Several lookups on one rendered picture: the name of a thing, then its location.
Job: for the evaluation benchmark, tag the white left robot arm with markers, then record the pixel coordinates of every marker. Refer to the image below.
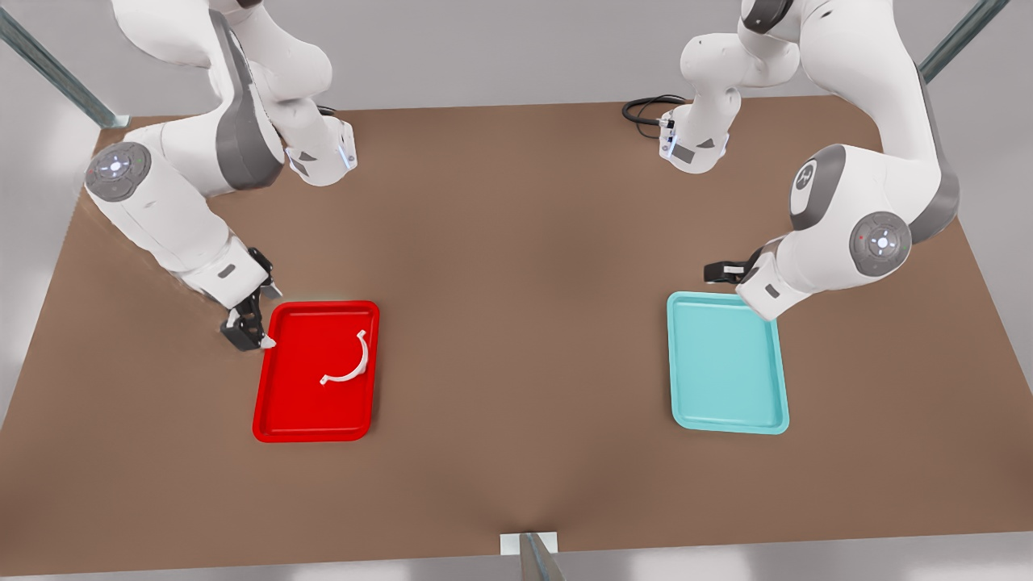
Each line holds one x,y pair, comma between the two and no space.
855,177

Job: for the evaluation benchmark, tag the white drainage pipe clamp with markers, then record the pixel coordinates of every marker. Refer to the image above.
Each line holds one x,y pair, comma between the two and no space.
361,363

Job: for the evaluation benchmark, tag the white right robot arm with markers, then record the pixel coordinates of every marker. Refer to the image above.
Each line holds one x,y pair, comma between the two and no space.
169,218

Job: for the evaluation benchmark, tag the red rectangular tray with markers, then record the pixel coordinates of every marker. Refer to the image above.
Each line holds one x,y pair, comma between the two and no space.
307,403

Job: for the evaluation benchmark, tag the cyan rectangular tray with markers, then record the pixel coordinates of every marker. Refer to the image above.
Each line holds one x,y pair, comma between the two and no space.
726,371

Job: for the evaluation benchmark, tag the silver frame post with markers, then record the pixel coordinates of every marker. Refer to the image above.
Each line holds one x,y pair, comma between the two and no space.
56,77
537,557
960,36

